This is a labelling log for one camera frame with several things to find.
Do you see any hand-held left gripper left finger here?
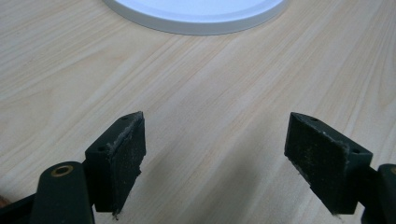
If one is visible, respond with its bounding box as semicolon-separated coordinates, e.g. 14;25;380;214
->
84;110;147;217

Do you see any white round plate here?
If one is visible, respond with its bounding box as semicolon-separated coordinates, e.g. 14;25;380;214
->
102;0;291;36

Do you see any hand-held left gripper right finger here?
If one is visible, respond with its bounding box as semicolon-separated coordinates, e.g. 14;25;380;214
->
283;111;374;217

